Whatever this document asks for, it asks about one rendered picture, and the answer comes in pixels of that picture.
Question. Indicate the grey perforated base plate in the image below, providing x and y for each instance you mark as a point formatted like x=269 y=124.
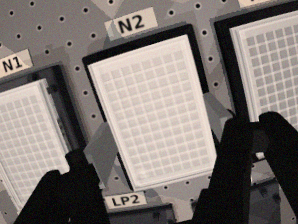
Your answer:
x=62 y=32

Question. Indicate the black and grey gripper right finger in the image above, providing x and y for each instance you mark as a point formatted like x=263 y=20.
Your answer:
x=227 y=198

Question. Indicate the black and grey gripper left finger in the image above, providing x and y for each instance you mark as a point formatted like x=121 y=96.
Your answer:
x=89 y=171

